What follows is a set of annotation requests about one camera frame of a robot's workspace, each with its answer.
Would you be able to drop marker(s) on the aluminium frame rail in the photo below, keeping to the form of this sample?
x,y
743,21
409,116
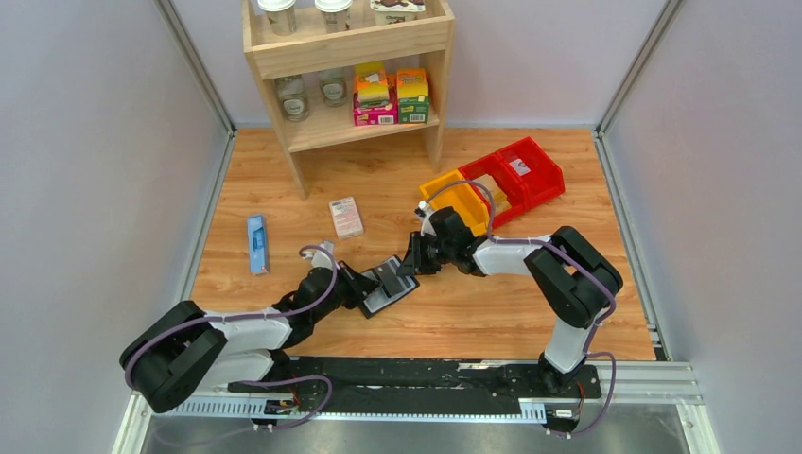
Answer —
x,y
625,382

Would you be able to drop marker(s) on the green orange snack box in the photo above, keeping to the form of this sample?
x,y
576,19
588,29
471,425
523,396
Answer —
x,y
412,93

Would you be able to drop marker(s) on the tan card in bin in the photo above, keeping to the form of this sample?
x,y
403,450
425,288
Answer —
x,y
500,198

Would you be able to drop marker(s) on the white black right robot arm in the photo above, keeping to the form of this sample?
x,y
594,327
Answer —
x,y
577,281

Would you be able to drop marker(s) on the glass jar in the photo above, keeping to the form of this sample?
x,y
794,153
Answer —
x,y
333,86
293,97

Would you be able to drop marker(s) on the pink white card box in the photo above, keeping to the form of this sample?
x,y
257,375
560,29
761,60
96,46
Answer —
x,y
346,218

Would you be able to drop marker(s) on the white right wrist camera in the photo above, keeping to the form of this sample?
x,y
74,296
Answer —
x,y
425,210

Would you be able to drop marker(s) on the wooden two-tier shelf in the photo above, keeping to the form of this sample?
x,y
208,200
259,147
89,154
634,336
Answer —
x,y
431,38

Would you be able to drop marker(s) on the chocolate pudding tub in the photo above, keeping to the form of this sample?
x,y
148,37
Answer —
x,y
388,12

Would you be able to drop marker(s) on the black leather card holder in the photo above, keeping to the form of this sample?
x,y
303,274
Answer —
x,y
378,301

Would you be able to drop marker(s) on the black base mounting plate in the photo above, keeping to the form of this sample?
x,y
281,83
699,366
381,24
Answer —
x,y
425,386

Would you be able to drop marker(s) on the pink orange snack box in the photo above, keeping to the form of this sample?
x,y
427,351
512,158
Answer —
x,y
374,99

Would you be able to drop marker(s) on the red plastic bin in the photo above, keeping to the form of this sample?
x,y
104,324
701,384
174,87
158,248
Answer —
x,y
509,192
541,179

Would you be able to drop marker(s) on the dark credit card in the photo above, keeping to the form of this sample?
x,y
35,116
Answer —
x,y
390,283

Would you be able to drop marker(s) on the white card in bin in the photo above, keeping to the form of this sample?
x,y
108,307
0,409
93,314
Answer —
x,y
519,166

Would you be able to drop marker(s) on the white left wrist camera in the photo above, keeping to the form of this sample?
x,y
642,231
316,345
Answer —
x,y
323,257

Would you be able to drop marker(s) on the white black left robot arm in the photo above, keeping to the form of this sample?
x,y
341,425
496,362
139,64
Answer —
x,y
189,349

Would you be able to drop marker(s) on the white lidded cup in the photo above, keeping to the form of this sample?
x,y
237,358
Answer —
x,y
335,13
280,15

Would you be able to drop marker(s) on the glass jar right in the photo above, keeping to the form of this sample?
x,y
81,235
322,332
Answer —
x,y
333,86

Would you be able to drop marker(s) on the red plastic bin middle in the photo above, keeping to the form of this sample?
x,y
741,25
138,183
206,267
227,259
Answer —
x,y
509,192

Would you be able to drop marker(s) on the blue toothpaste box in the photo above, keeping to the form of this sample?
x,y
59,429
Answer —
x,y
258,246

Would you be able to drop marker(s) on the glass jar left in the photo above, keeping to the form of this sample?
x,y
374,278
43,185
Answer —
x,y
293,97

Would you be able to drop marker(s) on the red plastic bin far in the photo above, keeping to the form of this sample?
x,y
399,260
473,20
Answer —
x,y
541,179

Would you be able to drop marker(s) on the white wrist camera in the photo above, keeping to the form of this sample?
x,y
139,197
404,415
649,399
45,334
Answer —
x,y
323,257
425,210

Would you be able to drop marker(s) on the white lidded cup left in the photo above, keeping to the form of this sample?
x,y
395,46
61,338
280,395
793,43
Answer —
x,y
280,15

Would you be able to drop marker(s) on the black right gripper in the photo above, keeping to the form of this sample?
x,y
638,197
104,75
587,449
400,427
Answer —
x,y
418,253

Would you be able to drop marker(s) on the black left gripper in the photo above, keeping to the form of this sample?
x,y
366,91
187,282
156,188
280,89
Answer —
x,y
350,285

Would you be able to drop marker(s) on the yellow plastic bin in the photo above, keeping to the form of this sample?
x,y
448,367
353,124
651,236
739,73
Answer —
x,y
463,198

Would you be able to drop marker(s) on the white lidded cup middle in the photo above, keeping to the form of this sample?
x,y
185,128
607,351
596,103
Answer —
x,y
335,13

